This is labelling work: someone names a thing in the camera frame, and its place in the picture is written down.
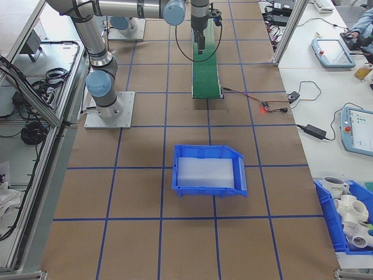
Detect person forearm blue sleeve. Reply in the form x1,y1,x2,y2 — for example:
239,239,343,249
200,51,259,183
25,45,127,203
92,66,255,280
351,8,373,39

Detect green conveyor belt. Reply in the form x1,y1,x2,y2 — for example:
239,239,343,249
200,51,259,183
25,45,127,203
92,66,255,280
191,17,226,100

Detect power strip red switches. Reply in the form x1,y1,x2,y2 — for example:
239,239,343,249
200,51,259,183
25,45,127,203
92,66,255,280
268,26,282,47

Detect large black power brick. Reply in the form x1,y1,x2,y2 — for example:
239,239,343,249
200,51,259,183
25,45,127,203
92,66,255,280
269,0,295,10

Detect blue plastic bin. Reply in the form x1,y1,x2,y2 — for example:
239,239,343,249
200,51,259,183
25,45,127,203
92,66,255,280
171,144,249,200

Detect white keyboard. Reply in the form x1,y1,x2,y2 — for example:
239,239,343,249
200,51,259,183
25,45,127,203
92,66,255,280
313,0,336,14

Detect light blue teach pendant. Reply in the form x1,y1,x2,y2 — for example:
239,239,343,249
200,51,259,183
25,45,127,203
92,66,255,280
311,37,357,69
339,104,373,156

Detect small black power adapter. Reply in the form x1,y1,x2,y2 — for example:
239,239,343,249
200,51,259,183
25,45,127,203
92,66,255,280
304,123,328,139

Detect grey box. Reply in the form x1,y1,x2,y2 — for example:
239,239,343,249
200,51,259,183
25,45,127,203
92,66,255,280
19,29,44,62

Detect white mug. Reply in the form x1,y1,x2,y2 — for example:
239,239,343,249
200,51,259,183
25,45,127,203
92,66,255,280
321,176,350,197

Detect white PVC cross fitting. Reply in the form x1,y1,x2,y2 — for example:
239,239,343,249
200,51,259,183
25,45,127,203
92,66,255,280
333,194,370,223

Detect large blue parts bin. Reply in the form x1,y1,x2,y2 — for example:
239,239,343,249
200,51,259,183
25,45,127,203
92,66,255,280
313,178,373,256

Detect white PVC pipe fitting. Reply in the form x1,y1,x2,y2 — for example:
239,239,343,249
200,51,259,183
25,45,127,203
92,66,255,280
341,219,373,251

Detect white cloth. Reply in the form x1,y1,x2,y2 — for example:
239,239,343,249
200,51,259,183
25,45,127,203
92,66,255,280
0,162,23,231

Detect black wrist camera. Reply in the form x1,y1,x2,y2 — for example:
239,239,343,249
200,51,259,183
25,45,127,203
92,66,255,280
209,8,223,26

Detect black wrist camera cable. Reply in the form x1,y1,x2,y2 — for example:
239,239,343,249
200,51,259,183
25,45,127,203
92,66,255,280
174,22,224,62

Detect red black wire pair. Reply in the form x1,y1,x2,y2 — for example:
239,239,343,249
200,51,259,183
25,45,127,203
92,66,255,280
223,86,265,104

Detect white square base plate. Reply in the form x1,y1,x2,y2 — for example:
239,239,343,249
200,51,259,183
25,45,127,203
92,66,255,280
84,91,136,130
107,18,146,41

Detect aluminium profile post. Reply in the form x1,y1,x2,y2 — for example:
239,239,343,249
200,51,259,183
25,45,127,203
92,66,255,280
272,0,306,67

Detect black adapter power cable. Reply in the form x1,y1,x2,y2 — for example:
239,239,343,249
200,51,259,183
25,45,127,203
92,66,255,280
295,109,343,141

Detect black cable coil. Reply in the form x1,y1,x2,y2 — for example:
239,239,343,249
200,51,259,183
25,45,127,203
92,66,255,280
45,67,70,81

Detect metal V-shaped frame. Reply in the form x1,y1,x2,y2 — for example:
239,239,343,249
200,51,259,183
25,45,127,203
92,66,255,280
0,0,88,277

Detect black cable bundle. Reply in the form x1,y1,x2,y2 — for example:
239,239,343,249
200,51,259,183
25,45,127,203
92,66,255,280
20,120,49,146

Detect aluminium corner rail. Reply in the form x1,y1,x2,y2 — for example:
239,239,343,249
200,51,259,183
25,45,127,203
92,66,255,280
0,269,47,280
335,268,373,280

